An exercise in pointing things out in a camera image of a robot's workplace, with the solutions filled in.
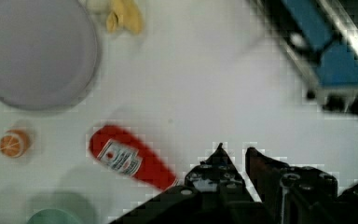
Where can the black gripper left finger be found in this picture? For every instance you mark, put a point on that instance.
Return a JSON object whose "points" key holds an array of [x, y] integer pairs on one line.
{"points": [[213, 193]]}

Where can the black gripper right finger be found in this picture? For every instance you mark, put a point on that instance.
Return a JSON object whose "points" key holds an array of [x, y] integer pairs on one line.
{"points": [[300, 195]]}

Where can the red ketchup bottle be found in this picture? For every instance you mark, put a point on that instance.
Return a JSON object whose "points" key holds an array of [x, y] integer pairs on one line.
{"points": [[124, 153]]}

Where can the plush peeled banana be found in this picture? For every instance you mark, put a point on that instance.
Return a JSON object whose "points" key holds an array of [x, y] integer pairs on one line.
{"points": [[120, 14]]}

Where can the green cup with handle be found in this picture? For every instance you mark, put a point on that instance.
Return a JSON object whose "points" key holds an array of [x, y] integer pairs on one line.
{"points": [[53, 216]]}

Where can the lavender round plate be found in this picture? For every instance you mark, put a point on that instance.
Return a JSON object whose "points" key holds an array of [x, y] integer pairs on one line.
{"points": [[48, 53]]}

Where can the silver black toaster oven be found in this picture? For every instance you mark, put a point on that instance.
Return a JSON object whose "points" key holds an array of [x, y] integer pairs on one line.
{"points": [[320, 37]]}

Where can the orange slice toy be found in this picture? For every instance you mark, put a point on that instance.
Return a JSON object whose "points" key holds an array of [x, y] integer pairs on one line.
{"points": [[14, 143]]}

